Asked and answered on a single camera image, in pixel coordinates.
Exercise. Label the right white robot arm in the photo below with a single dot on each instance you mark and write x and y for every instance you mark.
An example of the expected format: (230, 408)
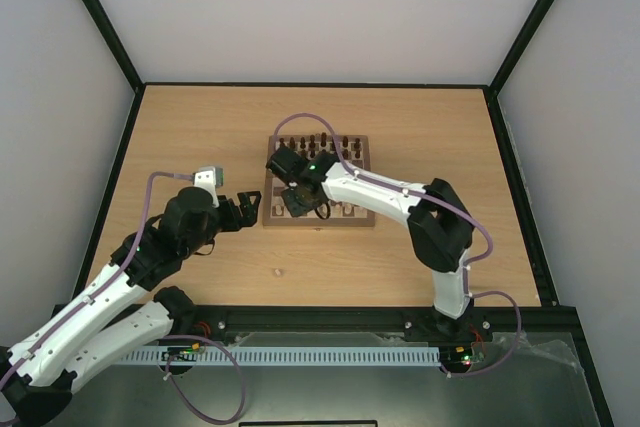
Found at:
(438, 224)

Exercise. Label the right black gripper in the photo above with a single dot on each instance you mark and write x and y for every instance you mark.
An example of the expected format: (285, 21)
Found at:
(298, 198)

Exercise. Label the wooden chess board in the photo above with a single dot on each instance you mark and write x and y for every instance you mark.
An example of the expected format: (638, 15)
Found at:
(325, 218)

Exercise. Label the white slotted cable duct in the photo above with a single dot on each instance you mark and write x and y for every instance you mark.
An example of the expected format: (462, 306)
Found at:
(289, 356)

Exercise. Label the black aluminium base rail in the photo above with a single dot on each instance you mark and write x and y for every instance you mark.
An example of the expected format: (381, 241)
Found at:
(414, 324)

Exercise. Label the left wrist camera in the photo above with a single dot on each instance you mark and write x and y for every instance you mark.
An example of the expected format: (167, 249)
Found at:
(210, 178)

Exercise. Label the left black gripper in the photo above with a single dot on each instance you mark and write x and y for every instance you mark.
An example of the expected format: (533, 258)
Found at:
(250, 214)

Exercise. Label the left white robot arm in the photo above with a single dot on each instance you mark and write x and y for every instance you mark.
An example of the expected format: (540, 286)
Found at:
(123, 308)

